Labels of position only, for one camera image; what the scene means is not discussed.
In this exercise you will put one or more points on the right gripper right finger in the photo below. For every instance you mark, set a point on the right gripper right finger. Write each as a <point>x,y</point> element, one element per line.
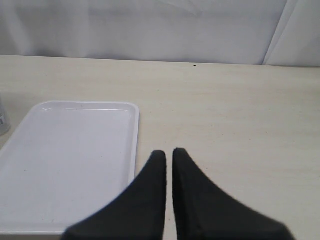
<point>203,211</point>

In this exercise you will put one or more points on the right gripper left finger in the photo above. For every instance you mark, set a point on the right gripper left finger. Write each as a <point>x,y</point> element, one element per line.
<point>138,213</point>

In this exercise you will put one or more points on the clear plastic tall container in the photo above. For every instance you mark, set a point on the clear plastic tall container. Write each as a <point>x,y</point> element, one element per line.
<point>5,124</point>

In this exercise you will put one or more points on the white rectangular plastic tray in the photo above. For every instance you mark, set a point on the white rectangular plastic tray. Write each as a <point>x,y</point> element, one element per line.
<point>64,162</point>

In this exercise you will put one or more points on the white backdrop curtain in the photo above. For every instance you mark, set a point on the white backdrop curtain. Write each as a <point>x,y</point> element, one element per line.
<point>255,32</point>

